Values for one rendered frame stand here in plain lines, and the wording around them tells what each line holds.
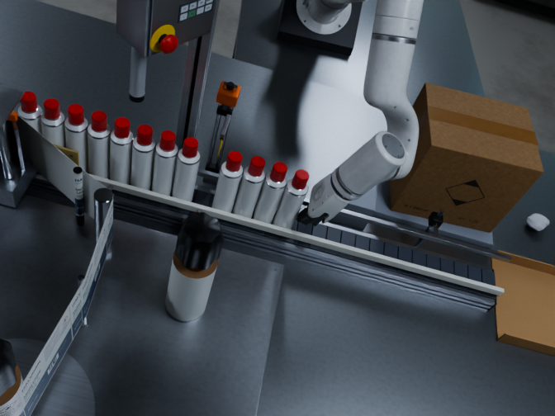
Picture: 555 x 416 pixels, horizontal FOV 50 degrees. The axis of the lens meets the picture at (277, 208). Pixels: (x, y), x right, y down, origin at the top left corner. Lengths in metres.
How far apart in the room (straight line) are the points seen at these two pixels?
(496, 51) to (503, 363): 2.93
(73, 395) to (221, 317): 0.34
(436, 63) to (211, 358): 1.45
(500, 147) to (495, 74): 2.45
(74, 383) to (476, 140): 1.08
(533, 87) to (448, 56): 1.80
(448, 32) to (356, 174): 1.32
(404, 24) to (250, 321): 0.70
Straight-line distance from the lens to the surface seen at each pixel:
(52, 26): 2.02
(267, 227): 1.44
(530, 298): 1.75
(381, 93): 1.23
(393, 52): 1.23
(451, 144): 1.53
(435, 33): 2.46
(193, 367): 1.28
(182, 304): 1.24
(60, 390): 1.24
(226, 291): 1.36
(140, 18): 1.17
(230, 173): 1.35
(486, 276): 1.65
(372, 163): 1.24
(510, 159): 1.59
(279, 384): 1.35
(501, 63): 4.16
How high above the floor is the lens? 2.05
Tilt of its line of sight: 50 degrees down
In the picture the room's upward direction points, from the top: 21 degrees clockwise
